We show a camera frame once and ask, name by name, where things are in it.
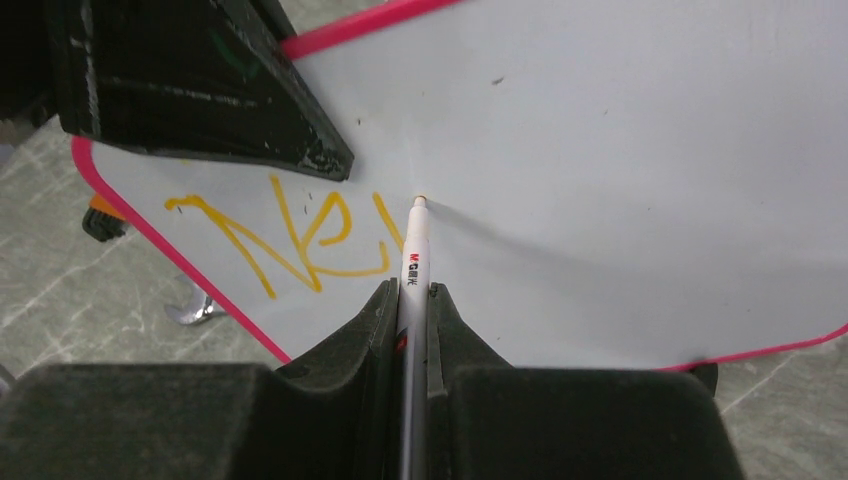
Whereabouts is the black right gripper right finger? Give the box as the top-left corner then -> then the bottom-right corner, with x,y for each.
427,283 -> 744,479

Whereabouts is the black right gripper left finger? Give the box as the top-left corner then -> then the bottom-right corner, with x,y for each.
1,280 -> 398,479

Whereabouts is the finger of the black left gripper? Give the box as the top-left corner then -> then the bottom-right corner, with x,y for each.
46,0 -> 354,182

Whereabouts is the white marker pen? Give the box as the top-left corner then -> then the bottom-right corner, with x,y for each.
397,196 -> 430,479

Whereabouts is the pink framed whiteboard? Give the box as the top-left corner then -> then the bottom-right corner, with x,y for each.
72,1 -> 847,369

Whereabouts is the orange black hex key set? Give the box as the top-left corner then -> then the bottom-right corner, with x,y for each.
81,194 -> 128,242

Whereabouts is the silver wrench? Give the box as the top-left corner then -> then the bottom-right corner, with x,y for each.
164,274 -> 228,326

